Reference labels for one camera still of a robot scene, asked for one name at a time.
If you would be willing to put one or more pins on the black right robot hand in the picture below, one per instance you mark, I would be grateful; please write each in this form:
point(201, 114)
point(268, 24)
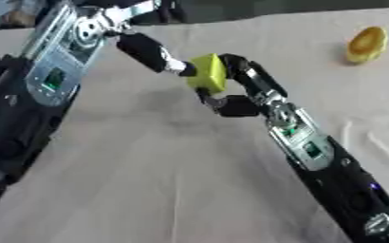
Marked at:
point(247, 85)

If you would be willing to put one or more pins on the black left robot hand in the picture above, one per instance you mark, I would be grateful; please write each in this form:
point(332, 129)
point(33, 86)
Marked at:
point(145, 52)

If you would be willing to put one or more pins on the yellow-green block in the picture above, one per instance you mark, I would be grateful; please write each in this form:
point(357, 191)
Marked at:
point(209, 74)

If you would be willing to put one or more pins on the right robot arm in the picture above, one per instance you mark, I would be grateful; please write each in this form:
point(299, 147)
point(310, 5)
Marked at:
point(325, 164)

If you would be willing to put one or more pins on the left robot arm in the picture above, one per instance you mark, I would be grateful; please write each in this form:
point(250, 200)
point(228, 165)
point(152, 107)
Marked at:
point(48, 79)

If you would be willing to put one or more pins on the yellow toy fruit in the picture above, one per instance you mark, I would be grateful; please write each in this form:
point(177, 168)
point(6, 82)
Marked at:
point(368, 44)

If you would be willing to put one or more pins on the person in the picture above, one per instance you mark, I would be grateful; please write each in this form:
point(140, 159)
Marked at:
point(7, 12)

